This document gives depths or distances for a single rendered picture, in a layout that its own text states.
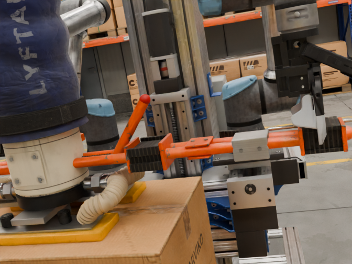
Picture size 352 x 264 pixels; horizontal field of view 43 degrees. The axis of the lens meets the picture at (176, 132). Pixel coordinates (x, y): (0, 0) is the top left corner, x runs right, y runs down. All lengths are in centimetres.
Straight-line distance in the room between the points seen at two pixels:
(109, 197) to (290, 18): 48
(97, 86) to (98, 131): 842
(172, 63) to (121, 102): 823
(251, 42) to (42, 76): 852
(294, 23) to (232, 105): 63
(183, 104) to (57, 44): 67
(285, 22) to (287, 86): 12
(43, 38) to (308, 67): 52
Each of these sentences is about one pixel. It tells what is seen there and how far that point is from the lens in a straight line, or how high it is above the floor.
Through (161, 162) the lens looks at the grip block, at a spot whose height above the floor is 119.
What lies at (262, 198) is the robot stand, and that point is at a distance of 136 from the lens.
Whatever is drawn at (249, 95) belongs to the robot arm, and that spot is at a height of 122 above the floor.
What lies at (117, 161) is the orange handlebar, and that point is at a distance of 96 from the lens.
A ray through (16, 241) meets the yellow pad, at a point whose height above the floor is 108.
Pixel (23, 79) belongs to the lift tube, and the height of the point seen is 140.
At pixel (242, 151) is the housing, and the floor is 120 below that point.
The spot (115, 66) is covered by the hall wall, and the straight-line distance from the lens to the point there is 982.
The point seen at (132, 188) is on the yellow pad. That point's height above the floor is 109.
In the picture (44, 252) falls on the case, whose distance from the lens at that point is 93.
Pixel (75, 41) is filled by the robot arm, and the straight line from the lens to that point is 172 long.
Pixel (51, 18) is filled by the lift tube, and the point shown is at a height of 151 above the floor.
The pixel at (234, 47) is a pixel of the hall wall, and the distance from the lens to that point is 937.
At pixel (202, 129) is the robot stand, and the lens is 166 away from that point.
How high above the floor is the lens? 144
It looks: 12 degrees down
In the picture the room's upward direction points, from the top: 10 degrees counter-clockwise
